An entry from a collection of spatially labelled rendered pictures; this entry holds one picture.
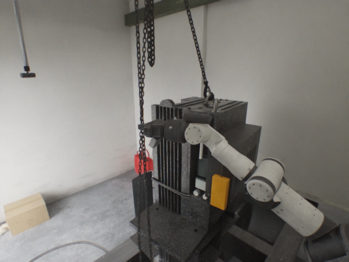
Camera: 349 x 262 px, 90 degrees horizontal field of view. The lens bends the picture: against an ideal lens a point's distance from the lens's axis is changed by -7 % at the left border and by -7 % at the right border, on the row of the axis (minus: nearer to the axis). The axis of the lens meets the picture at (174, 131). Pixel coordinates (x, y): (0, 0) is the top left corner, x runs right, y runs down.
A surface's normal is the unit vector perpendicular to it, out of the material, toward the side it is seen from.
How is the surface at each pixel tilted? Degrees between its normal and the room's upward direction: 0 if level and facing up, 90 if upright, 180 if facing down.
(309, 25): 90
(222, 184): 90
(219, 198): 90
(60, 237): 0
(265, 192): 103
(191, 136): 78
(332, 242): 73
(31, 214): 90
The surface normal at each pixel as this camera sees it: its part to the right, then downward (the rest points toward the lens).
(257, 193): -0.64, 0.44
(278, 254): 0.00, -0.95
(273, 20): -0.70, 0.22
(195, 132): -0.45, 0.07
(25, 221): 0.72, 0.21
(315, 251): -0.95, -0.10
